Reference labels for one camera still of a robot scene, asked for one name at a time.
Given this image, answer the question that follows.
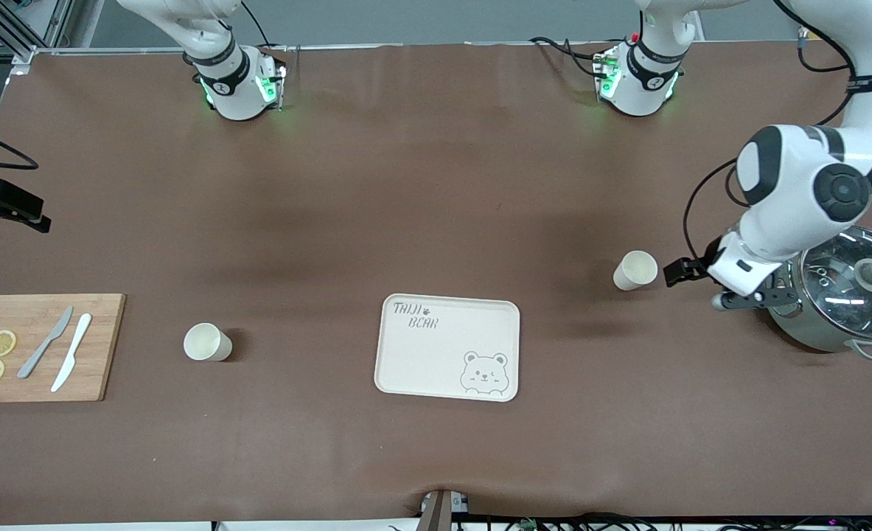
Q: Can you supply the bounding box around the cream paper cup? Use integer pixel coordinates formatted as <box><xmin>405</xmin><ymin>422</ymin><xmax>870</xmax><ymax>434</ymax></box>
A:
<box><xmin>613</xmin><ymin>251</ymin><xmax>659</xmax><ymax>291</ymax></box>
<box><xmin>183</xmin><ymin>322</ymin><xmax>233</xmax><ymax>362</ymax></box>

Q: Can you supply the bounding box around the grey plastic knife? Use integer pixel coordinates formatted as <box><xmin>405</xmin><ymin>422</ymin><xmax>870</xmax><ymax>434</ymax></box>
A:
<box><xmin>17</xmin><ymin>306</ymin><xmax>74</xmax><ymax>380</ymax></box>

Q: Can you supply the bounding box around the grey-green cooking pot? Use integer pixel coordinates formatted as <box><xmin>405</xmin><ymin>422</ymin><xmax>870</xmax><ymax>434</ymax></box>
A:
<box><xmin>766</xmin><ymin>227</ymin><xmax>872</xmax><ymax>361</ymax></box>

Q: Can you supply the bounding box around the white plastic knife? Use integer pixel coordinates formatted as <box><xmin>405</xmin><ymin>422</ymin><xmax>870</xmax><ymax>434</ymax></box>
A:
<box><xmin>51</xmin><ymin>313</ymin><xmax>93</xmax><ymax>393</ymax></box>

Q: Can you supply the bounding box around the wooden cutting board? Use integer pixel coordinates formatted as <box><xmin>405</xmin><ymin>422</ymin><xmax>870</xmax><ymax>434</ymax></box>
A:
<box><xmin>0</xmin><ymin>294</ymin><xmax>127</xmax><ymax>403</ymax></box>

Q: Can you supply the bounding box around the glass pot lid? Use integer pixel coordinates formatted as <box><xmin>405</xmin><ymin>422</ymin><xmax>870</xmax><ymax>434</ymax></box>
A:
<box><xmin>798</xmin><ymin>227</ymin><xmax>872</xmax><ymax>334</ymax></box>

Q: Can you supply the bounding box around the white bear print tray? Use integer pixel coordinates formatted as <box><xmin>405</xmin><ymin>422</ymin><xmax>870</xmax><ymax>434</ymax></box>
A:
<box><xmin>374</xmin><ymin>294</ymin><xmax>520</xmax><ymax>403</ymax></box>

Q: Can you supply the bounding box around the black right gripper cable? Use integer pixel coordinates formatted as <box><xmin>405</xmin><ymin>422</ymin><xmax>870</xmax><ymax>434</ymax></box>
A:
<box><xmin>0</xmin><ymin>124</ymin><xmax>40</xmax><ymax>172</ymax></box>

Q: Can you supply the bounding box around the aluminium frame profile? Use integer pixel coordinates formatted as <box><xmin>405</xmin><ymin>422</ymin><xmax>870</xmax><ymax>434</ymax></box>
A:
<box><xmin>0</xmin><ymin>0</ymin><xmax>75</xmax><ymax>71</ymax></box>

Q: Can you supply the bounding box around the black left base cable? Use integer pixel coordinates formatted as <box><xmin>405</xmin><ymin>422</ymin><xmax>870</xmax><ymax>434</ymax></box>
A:
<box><xmin>530</xmin><ymin>35</ymin><xmax>613</xmax><ymax>78</ymax></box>

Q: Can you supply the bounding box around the black base cable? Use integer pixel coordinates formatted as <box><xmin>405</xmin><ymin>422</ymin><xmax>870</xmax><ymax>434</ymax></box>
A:
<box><xmin>240</xmin><ymin>0</ymin><xmax>289</xmax><ymax>54</ymax></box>
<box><xmin>530</xmin><ymin>35</ymin><xmax>613</xmax><ymax>78</ymax></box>

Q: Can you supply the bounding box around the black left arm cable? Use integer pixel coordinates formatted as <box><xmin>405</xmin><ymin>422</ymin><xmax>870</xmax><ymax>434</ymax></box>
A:
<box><xmin>771</xmin><ymin>0</ymin><xmax>872</xmax><ymax>128</ymax></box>

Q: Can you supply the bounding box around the black right base cable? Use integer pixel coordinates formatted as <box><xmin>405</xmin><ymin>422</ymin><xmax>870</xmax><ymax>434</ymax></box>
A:
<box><xmin>240</xmin><ymin>0</ymin><xmax>289</xmax><ymax>54</ymax></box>

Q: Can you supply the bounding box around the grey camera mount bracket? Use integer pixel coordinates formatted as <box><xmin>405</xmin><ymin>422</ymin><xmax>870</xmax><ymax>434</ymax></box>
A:
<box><xmin>419</xmin><ymin>488</ymin><xmax>470</xmax><ymax>531</ymax></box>

